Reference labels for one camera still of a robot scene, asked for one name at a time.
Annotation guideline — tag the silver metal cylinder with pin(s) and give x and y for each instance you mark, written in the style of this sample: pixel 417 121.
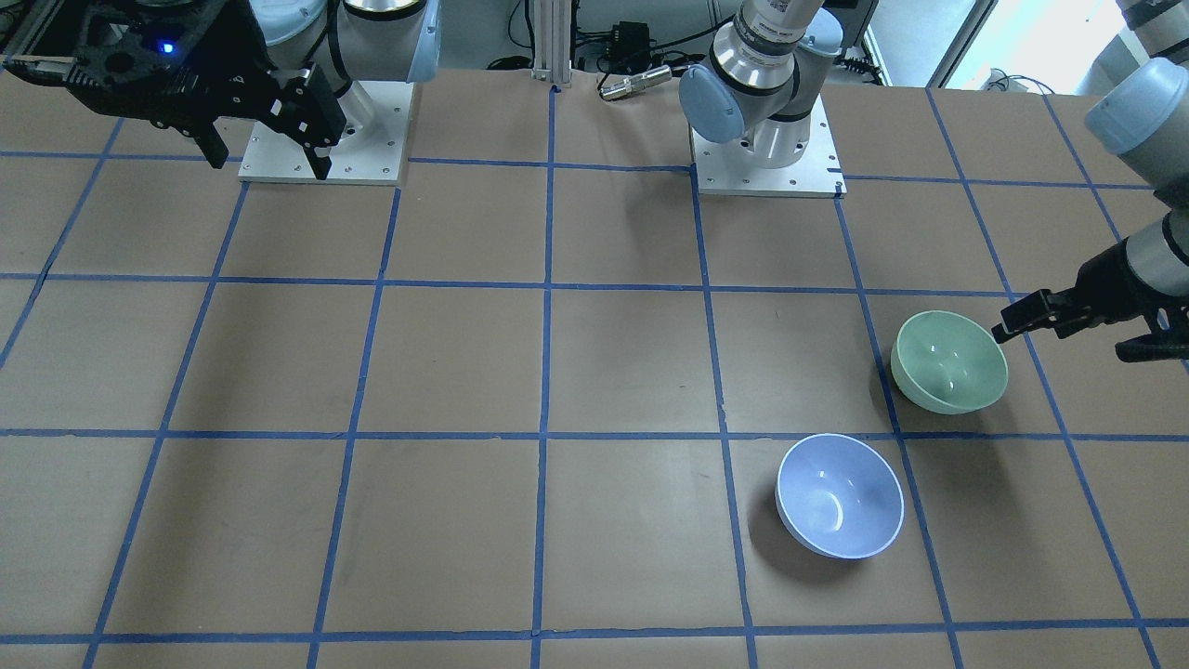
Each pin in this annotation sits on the silver metal cylinder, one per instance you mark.
pixel 635 84

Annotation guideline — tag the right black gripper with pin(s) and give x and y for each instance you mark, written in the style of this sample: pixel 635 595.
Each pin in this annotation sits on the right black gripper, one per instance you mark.
pixel 226 48

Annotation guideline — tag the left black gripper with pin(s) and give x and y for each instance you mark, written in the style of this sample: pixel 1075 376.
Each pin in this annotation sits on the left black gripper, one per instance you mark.
pixel 1107 279

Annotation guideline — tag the green bowl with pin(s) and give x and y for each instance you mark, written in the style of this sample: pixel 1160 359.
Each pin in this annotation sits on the green bowl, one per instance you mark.
pixel 947 364

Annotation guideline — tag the aluminium frame post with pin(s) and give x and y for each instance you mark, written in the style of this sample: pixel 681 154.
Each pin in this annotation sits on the aluminium frame post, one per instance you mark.
pixel 552 35

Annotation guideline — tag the blue bowl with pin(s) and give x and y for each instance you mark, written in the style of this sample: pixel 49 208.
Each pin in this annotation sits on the blue bowl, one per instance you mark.
pixel 839 498

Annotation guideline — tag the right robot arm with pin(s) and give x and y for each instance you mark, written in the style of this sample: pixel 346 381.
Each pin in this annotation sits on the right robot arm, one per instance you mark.
pixel 373 53

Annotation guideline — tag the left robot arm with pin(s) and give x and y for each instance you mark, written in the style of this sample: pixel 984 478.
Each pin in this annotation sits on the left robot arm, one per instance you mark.
pixel 757 70

